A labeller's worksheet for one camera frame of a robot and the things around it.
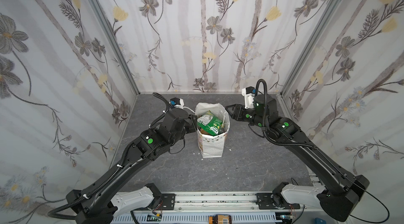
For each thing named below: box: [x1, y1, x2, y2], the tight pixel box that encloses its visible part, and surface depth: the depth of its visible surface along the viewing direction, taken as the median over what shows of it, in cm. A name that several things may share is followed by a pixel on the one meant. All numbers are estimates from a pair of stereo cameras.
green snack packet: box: [196, 110, 223, 137], surface depth 76 cm
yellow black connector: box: [208, 214, 232, 224], surface depth 68 cm
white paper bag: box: [195, 102, 231, 159], surface depth 81 cm
